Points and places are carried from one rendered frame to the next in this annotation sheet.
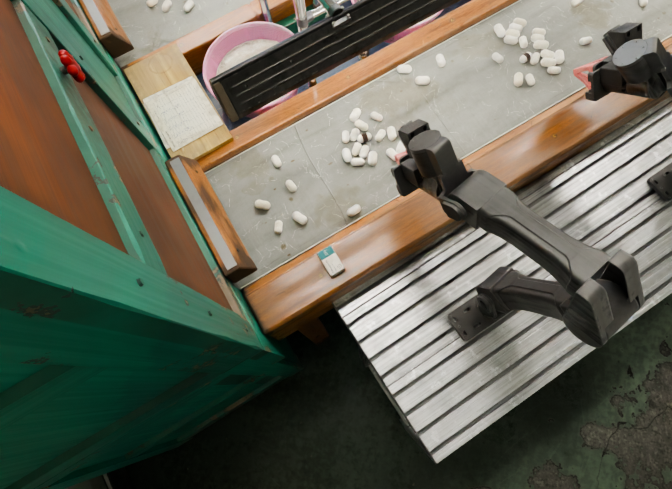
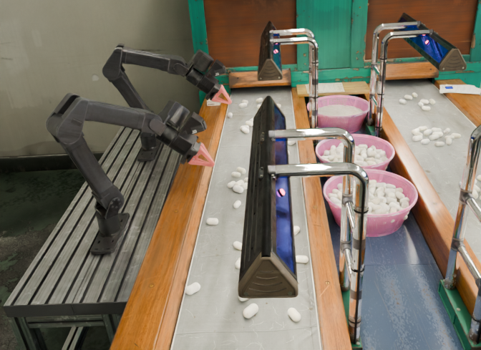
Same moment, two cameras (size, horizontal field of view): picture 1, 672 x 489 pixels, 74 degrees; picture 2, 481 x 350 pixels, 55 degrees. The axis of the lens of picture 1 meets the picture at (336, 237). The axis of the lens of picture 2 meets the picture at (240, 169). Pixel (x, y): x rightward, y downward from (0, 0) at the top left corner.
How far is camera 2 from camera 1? 2.17 m
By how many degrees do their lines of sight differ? 72
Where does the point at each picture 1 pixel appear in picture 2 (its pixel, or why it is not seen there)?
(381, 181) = (235, 125)
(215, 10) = (394, 109)
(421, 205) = (209, 124)
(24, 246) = not seen: outside the picture
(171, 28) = (391, 98)
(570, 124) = (190, 169)
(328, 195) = (245, 114)
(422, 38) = (304, 147)
